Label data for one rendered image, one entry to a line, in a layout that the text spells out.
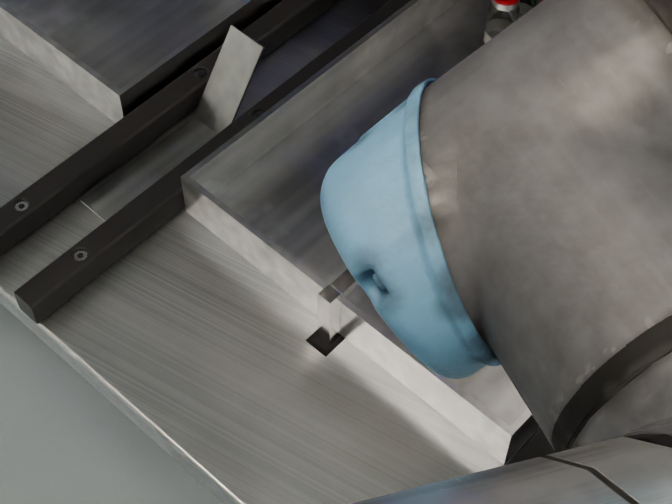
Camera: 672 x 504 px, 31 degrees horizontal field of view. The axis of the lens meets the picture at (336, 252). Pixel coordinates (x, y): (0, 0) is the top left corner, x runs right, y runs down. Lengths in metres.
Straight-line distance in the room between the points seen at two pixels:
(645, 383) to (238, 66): 0.56
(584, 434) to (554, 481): 0.06
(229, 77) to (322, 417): 0.24
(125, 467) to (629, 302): 1.42
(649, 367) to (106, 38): 0.66
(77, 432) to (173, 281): 0.98
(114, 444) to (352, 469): 1.04
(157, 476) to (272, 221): 0.93
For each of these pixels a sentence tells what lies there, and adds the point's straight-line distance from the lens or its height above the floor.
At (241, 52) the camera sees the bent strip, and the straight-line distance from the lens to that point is 0.80.
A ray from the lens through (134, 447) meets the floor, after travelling 1.69.
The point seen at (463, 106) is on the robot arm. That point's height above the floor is 1.26.
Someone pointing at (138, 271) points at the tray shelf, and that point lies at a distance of 0.76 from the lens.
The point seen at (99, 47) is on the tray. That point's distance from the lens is 0.89.
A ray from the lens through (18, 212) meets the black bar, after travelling 0.77.
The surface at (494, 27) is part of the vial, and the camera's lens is 0.86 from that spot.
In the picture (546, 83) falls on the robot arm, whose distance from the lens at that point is 0.31.
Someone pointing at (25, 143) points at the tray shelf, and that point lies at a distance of 0.84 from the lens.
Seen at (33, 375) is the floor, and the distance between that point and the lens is 1.77.
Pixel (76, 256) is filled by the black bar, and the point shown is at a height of 0.90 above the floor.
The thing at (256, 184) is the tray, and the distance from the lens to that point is 0.79.
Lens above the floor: 1.49
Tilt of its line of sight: 54 degrees down
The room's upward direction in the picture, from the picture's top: 1 degrees clockwise
